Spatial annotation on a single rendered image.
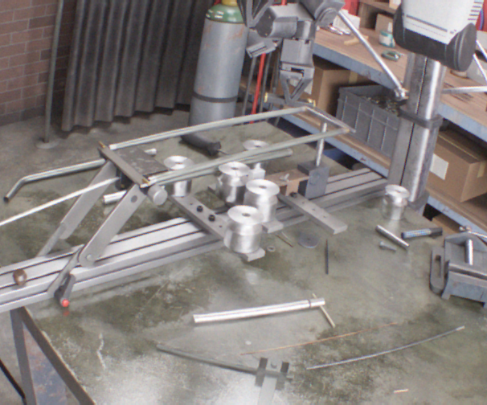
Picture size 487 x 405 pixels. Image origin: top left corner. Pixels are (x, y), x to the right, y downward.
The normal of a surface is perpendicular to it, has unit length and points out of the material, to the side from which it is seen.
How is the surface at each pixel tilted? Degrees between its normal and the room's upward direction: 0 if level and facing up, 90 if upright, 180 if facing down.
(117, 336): 0
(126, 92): 89
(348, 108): 90
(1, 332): 0
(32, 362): 90
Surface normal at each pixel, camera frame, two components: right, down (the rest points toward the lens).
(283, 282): 0.15, -0.87
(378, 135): -0.75, 0.22
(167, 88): -0.22, 0.45
